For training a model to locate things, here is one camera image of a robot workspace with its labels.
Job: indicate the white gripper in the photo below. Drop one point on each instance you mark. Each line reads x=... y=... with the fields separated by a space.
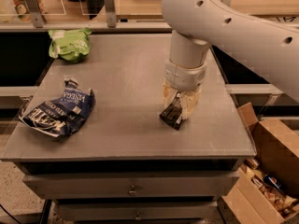
x=184 y=76

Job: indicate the black rxbar chocolate bar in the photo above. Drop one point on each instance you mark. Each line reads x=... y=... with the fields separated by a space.
x=172 y=115

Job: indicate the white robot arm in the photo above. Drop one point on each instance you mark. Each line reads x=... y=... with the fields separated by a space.
x=269 y=49

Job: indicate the blue kettle chip bag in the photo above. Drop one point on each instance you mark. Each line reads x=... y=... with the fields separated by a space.
x=62 y=116

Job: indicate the green chip bag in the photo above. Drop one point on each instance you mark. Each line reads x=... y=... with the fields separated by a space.
x=70 y=45

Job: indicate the grey drawer cabinet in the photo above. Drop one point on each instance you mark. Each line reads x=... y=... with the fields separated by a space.
x=124 y=133

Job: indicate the upper drawer with knob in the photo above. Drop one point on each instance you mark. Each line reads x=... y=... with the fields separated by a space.
x=131 y=185

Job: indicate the drawer with knob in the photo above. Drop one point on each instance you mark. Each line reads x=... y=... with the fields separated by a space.
x=134 y=211
x=131 y=185

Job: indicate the blue pepsi can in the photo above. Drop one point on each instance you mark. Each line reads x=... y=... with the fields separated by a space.
x=272 y=181

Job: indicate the cardboard box of snacks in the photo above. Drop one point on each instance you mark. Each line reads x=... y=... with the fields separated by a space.
x=251 y=201

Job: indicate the lower drawer with knob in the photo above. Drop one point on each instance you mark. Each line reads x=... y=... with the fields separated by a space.
x=134 y=211

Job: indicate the orange snack package behind glass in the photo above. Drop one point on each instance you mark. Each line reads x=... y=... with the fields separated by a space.
x=22 y=9

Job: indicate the metal bracket middle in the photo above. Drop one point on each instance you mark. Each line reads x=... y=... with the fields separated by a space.
x=110 y=13

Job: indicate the metal bracket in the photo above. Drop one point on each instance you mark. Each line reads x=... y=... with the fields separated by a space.
x=35 y=12
x=110 y=13

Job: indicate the metal bracket left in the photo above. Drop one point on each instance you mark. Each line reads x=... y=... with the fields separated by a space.
x=35 y=12

